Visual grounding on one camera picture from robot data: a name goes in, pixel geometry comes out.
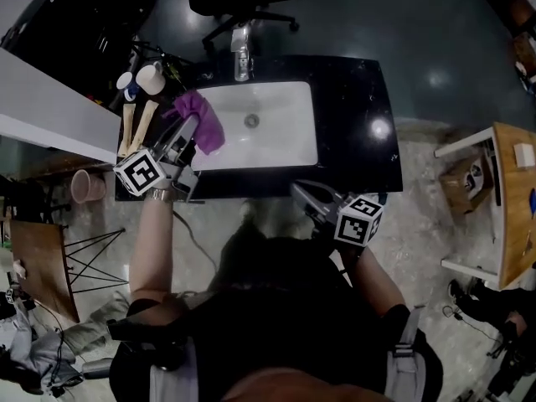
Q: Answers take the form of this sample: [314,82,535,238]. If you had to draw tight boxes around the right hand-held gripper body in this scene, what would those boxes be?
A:
[301,190,384,249]

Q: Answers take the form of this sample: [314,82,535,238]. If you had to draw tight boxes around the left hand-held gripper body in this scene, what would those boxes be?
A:
[112,134,200,203]

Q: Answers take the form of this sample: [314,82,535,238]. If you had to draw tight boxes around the purple cloth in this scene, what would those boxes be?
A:
[162,90,227,157]

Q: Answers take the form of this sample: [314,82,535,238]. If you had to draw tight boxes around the chrome faucet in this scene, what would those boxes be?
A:
[229,21,255,83]

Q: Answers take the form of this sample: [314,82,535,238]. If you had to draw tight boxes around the person's left forearm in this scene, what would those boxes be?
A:
[128,190,181,305]

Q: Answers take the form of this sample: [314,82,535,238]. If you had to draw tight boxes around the person's right forearm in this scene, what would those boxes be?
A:
[351,245,411,318]

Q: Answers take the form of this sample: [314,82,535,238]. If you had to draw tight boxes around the silver wristwatch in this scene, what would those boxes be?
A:
[144,186,175,204]

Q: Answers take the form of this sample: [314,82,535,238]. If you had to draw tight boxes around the pink plastic bucket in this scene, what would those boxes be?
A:
[70,168,108,204]

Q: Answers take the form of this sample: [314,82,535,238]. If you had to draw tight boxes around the green pump bottle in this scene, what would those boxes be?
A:
[161,50,188,85]

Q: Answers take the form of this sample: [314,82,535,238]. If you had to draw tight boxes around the white sink basin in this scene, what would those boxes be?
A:
[190,80,320,172]

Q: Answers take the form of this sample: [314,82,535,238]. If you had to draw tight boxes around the white and blue mug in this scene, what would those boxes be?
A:
[116,71,142,102]

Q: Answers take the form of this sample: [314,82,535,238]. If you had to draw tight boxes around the black marble vanity top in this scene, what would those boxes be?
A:
[113,54,405,204]

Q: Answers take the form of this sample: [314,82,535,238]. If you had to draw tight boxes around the person in dark clothes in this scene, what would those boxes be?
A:
[108,224,445,402]

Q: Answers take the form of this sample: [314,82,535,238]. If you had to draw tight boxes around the cardboard box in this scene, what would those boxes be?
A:
[438,155,495,216]

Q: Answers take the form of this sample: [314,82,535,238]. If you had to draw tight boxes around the wooden table with black legs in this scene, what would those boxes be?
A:
[8,219,129,324]

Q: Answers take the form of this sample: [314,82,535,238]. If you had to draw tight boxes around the small white box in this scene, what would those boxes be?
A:
[513,142,536,169]

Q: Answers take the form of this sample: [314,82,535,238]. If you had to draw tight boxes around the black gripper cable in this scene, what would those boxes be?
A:
[171,209,219,276]

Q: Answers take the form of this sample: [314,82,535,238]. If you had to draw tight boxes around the grey backpack strap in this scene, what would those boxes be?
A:
[384,303,429,402]
[148,337,200,402]

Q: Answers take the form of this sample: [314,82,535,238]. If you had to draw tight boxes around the wooden desk with white frame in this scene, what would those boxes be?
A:
[435,121,536,291]

